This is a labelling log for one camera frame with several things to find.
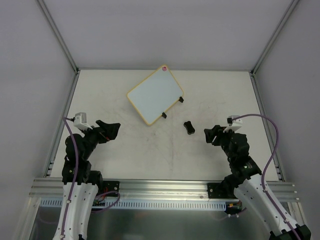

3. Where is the black whiteboard eraser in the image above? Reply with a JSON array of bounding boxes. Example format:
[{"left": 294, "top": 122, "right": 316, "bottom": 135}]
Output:
[{"left": 183, "top": 120, "right": 195, "bottom": 135}]

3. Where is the yellow-framed whiteboard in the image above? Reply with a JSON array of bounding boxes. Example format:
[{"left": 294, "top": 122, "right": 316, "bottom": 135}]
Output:
[{"left": 126, "top": 64, "right": 184, "bottom": 126}]

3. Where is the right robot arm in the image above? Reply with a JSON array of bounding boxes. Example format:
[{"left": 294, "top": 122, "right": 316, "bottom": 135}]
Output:
[{"left": 204, "top": 125, "right": 311, "bottom": 240}]

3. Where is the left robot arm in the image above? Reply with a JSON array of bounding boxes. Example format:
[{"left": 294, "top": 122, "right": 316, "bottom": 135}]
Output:
[{"left": 53, "top": 117, "right": 121, "bottom": 240}]

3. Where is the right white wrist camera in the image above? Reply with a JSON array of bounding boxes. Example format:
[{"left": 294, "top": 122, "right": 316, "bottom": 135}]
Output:
[{"left": 223, "top": 115, "right": 243, "bottom": 133}]

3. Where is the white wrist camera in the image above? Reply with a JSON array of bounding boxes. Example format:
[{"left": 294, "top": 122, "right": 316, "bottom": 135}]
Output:
[
  {"left": 73, "top": 112, "right": 92, "bottom": 131},
  {"left": 223, "top": 115, "right": 243, "bottom": 133}
]

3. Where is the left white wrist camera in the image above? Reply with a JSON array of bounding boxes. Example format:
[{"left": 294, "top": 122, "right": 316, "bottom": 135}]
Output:
[{"left": 73, "top": 112, "right": 92, "bottom": 131}]

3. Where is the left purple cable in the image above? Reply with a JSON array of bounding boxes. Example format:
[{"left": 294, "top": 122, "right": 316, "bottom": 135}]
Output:
[{"left": 57, "top": 116, "right": 121, "bottom": 240}]

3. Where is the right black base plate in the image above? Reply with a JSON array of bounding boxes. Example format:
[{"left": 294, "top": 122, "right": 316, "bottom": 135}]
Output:
[{"left": 206, "top": 182, "right": 236, "bottom": 199}]

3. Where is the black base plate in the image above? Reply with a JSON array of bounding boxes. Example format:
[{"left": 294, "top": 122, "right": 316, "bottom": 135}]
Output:
[
  {"left": 206, "top": 182, "right": 236, "bottom": 199},
  {"left": 99, "top": 180, "right": 120, "bottom": 197}
]

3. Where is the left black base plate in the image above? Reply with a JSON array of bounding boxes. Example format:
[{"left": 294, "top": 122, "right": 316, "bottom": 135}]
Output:
[{"left": 99, "top": 180, "right": 120, "bottom": 197}]

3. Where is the white slotted cable duct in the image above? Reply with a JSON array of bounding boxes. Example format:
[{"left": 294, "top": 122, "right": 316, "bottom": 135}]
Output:
[{"left": 40, "top": 198, "right": 227, "bottom": 211}]

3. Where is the aluminium mounting rail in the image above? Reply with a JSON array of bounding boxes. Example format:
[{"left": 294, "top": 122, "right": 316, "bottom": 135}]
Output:
[{"left": 28, "top": 177, "right": 300, "bottom": 203}]

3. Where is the left aluminium frame post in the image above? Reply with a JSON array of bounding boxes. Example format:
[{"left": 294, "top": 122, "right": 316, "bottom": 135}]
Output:
[{"left": 35, "top": 0, "right": 79, "bottom": 74}]

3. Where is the aluminium frame post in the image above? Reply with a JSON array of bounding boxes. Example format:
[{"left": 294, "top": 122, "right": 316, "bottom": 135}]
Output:
[
  {"left": 250, "top": 0, "right": 300, "bottom": 76},
  {"left": 35, "top": 0, "right": 79, "bottom": 74}
]

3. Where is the right aluminium frame post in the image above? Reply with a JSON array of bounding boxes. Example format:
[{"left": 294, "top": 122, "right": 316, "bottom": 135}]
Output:
[{"left": 250, "top": 0, "right": 300, "bottom": 76}]

